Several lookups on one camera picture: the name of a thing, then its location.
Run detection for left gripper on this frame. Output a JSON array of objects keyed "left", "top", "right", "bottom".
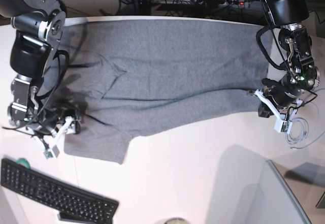
[{"left": 258, "top": 78, "right": 304, "bottom": 118}]

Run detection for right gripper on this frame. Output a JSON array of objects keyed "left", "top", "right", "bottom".
[{"left": 32, "top": 107, "right": 81, "bottom": 137}]

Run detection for grey t-shirt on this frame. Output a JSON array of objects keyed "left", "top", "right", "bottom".
[{"left": 52, "top": 19, "right": 269, "bottom": 164}]

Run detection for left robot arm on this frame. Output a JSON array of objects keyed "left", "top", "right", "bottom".
[{"left": 256, "top": 0, "right": 320, "bottom": 112}]

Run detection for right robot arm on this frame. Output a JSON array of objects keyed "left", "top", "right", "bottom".
[{"left": 1, "top": 0, "right": 80, "bottom": 137}]

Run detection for green tape roll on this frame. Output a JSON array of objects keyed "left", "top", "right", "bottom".
[{"left": 16, "top": 158, "right": 30, "bottom": 169}]

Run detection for black computer keyboard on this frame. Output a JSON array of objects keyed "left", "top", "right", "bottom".
[{"left": 1, "top": 158, "right": 119, "bottom": 223}]

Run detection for round tan object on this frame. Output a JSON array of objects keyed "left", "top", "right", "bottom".
[{"left": 163, "top": 217, "right": 189, "bottom": 224}]

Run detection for coiled white cable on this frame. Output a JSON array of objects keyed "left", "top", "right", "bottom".
[{"left": 284, "top": 88, "right": 325, "bottom": 150}]

